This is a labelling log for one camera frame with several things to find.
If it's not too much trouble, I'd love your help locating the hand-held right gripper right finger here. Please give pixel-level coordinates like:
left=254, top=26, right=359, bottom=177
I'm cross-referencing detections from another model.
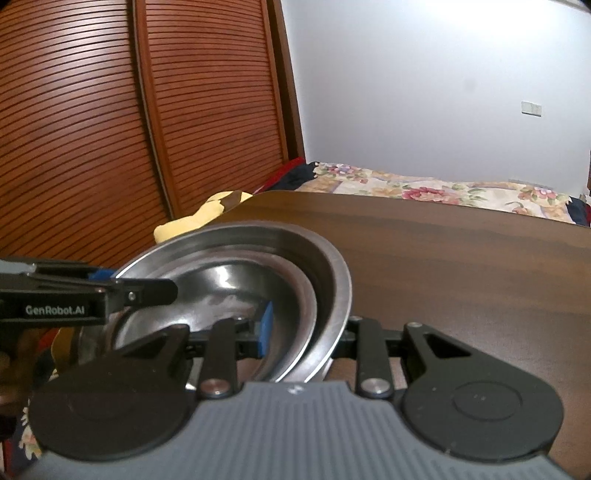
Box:
left=335, top=316, right=472, bottom=398

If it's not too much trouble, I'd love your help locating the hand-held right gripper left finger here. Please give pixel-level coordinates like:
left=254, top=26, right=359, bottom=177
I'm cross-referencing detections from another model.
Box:
left=108, top=300, right=274, bottom=400

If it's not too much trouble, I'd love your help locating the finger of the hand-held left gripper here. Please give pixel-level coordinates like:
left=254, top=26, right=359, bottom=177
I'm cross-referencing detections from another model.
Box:
left=104, top=278, right=179, bottom=313
left=37, top=262, right=114, bottom=283

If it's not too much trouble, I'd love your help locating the small steel bowl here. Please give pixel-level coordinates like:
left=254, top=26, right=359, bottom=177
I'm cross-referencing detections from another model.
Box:
left=111, top=253, right=316, bottom=382

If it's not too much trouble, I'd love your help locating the large steel bowl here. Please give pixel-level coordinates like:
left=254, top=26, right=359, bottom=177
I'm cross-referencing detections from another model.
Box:
left=76, top=223, right=354, bottom=384

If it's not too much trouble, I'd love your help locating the person's left hand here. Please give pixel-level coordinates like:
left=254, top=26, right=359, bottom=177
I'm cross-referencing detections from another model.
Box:
left=0, top=325, right=59, bottom=416

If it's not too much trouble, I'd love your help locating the yellow plush toy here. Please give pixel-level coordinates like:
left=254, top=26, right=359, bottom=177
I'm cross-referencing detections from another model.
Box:
left=153, top=189, right=254, bottom=243

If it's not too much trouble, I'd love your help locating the louvered wooden wardrobe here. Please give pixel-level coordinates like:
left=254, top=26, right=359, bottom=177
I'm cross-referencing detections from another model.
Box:
left=0, top=0, right=290, bottom=274

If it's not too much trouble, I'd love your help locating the red cloth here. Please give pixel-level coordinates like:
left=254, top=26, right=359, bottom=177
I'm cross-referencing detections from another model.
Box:
left=262, top=156, right=308, bottom=186

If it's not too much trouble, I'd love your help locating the wooden door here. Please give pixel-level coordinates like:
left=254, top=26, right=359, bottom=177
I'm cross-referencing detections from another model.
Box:
left=268, top=0, right=306, bottom=163

